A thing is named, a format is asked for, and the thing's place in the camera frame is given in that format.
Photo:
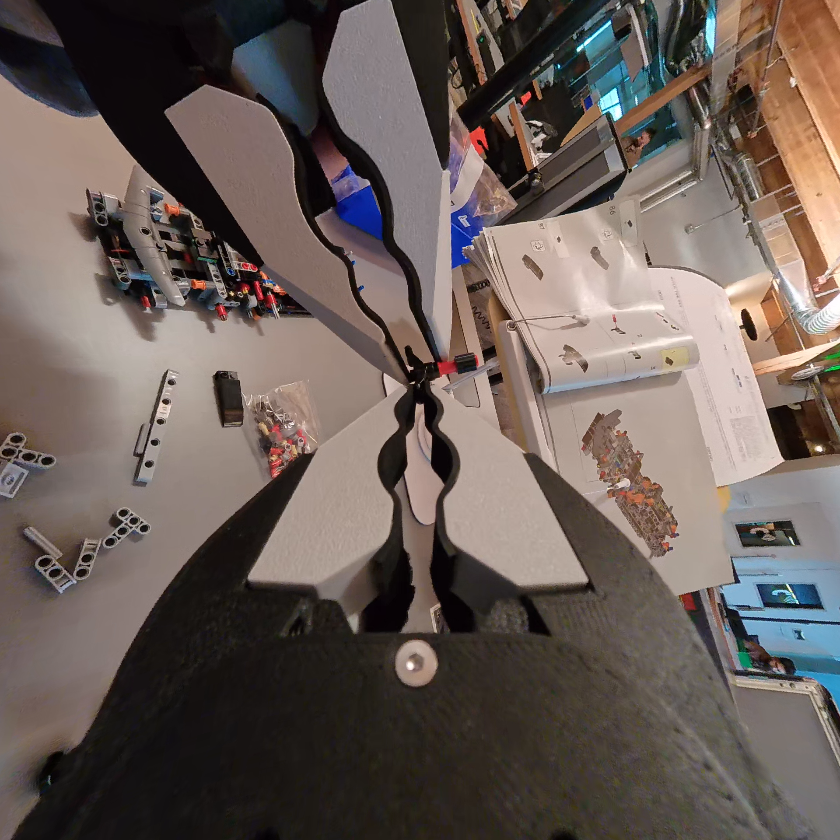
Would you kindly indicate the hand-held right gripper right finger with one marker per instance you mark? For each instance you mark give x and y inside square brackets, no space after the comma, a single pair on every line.
[512,518]

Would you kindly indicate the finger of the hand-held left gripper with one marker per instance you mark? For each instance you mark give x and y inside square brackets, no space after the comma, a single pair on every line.
[394,131]
[249,170]

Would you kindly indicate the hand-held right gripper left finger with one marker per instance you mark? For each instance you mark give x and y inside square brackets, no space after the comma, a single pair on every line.
[321,518]

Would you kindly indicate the small black lego bush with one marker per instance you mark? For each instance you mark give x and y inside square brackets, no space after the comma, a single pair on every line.
[466,361]

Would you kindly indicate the red lego pin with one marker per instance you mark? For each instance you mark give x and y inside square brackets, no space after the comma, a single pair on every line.
[447,366]

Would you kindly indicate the person's left forearm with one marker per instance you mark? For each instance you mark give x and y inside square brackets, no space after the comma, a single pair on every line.
[39,79]

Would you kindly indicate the clear bag of lego pieces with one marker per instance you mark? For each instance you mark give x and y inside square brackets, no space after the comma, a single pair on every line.
[282,426]

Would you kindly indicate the partly built lego model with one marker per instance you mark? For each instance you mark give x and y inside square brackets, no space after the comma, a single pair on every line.
[164,243]

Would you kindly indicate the black sloped lego brick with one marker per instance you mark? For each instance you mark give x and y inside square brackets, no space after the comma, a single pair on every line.
[228,397]

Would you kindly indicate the light grey lego brick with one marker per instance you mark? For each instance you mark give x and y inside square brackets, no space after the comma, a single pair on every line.
[154,433]

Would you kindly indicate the light grey bent lego beam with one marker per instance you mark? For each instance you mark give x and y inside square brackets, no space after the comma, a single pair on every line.
[65,569]

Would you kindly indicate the light grey lego tube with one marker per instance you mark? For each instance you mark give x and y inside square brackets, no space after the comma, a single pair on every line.
[40,539]

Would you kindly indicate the light grey square lego plate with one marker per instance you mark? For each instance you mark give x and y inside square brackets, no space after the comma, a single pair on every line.
[8,482]

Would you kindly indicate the person's left hand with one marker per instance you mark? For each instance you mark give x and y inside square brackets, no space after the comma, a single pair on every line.
[331,154]

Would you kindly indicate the blue storage bin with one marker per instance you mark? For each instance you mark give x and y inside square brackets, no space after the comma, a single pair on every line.
[358,210]

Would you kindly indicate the white book stand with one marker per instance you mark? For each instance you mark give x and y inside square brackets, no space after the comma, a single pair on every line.
[420,499]

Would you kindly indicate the open instruction booklet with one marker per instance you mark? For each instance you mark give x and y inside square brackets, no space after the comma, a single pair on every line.
[623,459]

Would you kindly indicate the black pole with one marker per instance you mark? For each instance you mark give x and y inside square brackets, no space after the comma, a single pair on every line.
[538,59]

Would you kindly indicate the grey flat panel device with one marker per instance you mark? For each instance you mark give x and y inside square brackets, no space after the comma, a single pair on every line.
[571,157]

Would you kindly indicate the dark printed cardboard box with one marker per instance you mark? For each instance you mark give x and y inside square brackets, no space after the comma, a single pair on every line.
[705,630]

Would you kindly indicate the black round ceiling fixture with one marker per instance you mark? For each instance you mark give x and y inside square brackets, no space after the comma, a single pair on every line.
[749,325]

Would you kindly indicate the framed screen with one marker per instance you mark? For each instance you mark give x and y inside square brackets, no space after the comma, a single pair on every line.
[787,735]

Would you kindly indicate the silver ventilation duct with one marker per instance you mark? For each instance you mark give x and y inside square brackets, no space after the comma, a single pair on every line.
[810,312]

